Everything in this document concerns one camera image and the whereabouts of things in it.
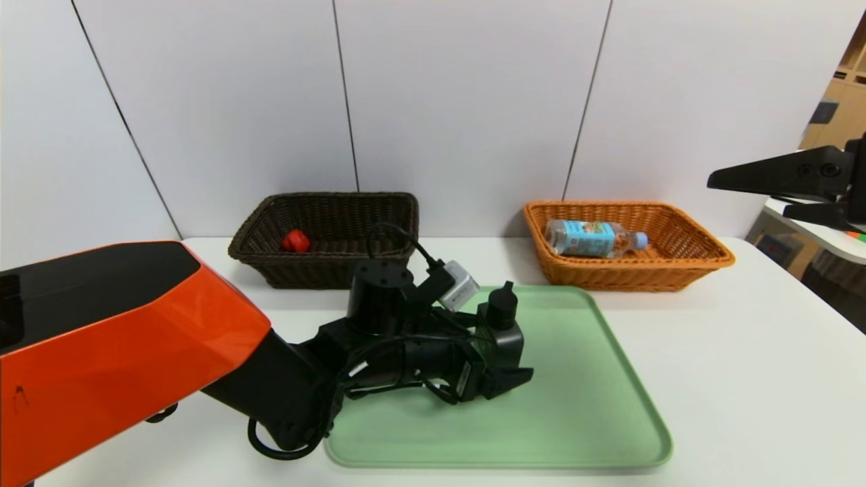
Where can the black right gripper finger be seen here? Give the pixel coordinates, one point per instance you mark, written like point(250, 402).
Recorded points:
point(791, 174)
point(822, 215)

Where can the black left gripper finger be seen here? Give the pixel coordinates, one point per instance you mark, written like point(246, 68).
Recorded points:
point(507, 380)
point(473, 323)

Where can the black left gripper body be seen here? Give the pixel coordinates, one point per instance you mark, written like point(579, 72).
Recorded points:
point(469, 383)

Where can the black bottle with green label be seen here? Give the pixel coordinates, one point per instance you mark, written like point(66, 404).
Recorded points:
point(504, 331)

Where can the clear water bottle blue cap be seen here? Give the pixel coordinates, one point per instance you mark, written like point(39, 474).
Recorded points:
point(588, 238)

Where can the red rubber duck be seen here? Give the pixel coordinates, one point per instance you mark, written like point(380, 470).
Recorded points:
point(295, 241)

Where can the black and orange left arm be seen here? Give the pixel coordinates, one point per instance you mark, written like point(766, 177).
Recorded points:
point(122, 345)

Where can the orange wicker basket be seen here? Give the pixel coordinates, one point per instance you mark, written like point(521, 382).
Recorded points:
point(676, 274)

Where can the dark brown wicker basket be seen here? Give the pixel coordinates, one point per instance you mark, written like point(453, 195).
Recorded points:
point(325, 270)

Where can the white side table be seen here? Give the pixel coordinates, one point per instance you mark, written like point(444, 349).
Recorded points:
point(825, 237)

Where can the colourful toy cube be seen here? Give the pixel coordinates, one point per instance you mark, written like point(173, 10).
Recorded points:
point(858, 235)

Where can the dark brown bin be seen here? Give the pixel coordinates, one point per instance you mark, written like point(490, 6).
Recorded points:
point(839, 291)

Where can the light green plastic tray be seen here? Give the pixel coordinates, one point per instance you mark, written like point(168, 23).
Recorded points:
point(575, 419)

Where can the wooden shelf cabinet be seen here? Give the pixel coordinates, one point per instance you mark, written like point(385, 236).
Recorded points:
point(846, 88)

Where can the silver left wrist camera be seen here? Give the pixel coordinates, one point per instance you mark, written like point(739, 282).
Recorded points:
point(459, 285)

